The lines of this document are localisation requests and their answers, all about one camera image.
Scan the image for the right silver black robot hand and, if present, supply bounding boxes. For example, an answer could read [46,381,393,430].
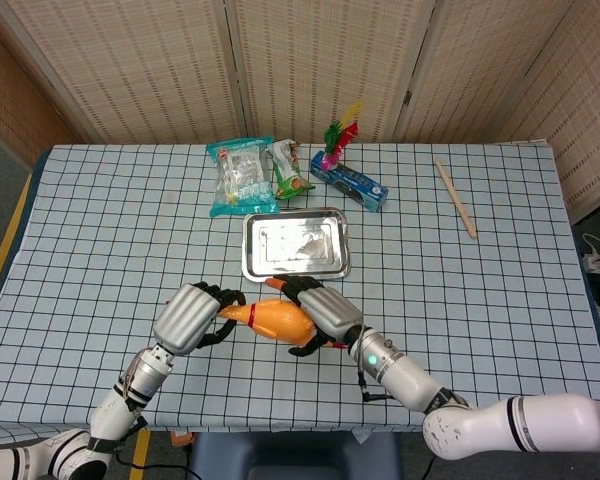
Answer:
[266,274,365,357]

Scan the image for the blue rectangular box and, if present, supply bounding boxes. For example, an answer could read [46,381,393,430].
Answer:
[309,151,389,213]

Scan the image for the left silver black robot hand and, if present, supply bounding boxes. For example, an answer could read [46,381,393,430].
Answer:
[153,281,248,357]

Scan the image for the wooden stick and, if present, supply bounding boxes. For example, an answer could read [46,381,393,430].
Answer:
[433,159,479,240]

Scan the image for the blue checked tablecloth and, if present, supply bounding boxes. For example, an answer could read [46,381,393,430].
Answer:
[0,142,600,449]

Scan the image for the beige folding screen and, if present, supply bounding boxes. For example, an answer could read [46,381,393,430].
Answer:
[0,0,600,224]

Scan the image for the yellow rubber chicken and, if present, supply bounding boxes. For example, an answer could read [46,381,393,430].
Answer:
[216,297,349,350]

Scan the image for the white cables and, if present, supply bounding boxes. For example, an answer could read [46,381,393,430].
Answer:
[579,232,600,274]

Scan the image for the green white snack bag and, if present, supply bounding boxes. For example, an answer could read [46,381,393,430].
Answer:
[270,139,316,202]

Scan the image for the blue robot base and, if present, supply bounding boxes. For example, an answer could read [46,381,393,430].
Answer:
[185,430,402,480]

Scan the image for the silver metal tray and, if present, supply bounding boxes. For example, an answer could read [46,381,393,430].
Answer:
[241,207,353,283]

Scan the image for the teal snack bag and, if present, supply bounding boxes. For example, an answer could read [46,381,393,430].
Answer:
[206,136,280,218]

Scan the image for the colourful feather shuttlecock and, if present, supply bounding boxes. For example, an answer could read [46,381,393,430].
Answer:
[321,99,365,172]

